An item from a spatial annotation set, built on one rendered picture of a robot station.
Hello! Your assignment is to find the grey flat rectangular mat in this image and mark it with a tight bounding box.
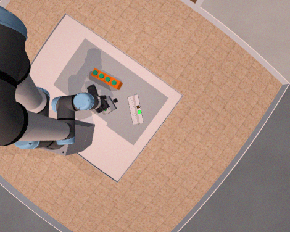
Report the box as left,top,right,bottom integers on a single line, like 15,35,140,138
54,38,168,145

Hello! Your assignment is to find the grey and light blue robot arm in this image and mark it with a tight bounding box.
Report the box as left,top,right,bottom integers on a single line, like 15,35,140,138
0,6,101,150

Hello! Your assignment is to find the orange test tube rack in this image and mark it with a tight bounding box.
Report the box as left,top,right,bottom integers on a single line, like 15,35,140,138
91,68,123,90

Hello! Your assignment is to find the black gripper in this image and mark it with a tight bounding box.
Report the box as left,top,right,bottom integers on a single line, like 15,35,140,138
95,95,110,113

